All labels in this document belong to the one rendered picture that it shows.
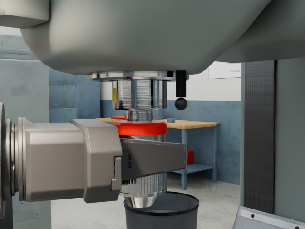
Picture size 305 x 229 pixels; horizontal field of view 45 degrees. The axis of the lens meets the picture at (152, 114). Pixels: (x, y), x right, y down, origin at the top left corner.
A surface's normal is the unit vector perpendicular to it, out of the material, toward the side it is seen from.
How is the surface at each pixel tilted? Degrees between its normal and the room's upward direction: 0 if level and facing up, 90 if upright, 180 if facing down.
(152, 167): 90
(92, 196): 135
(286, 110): 90
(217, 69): 90
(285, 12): 90
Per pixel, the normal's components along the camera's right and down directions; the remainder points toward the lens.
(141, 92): 0.07, 0.05
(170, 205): -0.29, -0.01
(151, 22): 0.35, 0.58
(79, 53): -0.24, 0.76
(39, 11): 0.66, 0.04
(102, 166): 0.33, 0.05
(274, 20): -0.74, 0.19
